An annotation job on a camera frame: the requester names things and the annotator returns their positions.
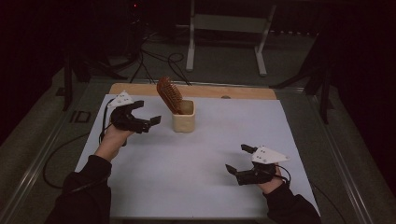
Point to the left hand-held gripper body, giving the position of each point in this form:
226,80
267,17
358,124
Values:
124,121

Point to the person's left hand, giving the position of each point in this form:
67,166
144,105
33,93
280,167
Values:
112,140

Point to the person's right hand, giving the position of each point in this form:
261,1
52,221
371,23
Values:
271,186

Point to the aluminium floor rail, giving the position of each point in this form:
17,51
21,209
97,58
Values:
342,168
34,161

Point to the cream ceramic cup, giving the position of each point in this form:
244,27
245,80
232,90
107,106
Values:
184,119

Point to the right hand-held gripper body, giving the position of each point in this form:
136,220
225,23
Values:
258,174

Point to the dark tripod stand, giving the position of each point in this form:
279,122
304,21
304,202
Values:
323,84
73,77

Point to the white table sheet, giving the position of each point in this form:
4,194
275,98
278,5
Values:
202,161

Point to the brown wooden hairbrush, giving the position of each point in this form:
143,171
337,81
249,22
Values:
169,95

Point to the grey metal stand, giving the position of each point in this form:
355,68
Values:
230,23

